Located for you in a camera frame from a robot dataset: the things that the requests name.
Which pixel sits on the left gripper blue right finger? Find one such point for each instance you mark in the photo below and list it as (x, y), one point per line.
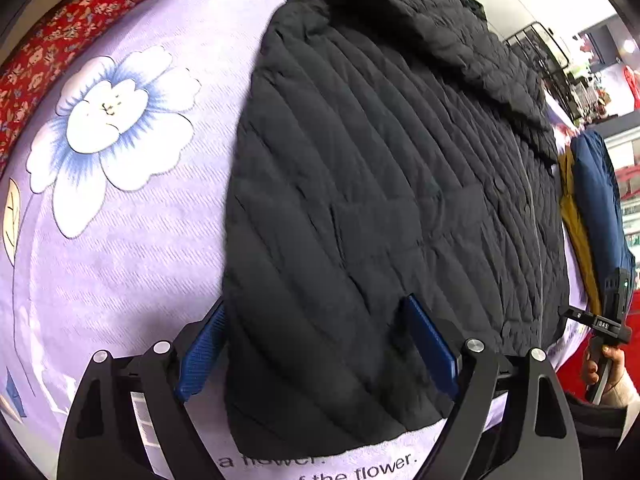
(440, 361)

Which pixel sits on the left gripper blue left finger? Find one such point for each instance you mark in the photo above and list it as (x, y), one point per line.
(198, 348)

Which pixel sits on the black quilted jacket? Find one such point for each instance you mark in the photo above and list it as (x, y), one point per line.
(387, 148)

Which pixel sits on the person's right hand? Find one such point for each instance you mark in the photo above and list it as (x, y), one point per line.
(615, 358)

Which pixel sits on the mustard yellow folded garment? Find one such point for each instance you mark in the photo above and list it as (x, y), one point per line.
(577, 231)

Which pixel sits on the navy blue folded garment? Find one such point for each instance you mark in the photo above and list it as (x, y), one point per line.
(598, 201)

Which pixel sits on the purple floral bed sheet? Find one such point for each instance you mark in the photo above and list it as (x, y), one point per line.
(132, 254)

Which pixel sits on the red floral folded garment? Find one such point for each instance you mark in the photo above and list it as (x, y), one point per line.
(45, 53)

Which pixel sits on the black wire shelf rack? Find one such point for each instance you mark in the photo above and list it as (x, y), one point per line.
(536, 46)

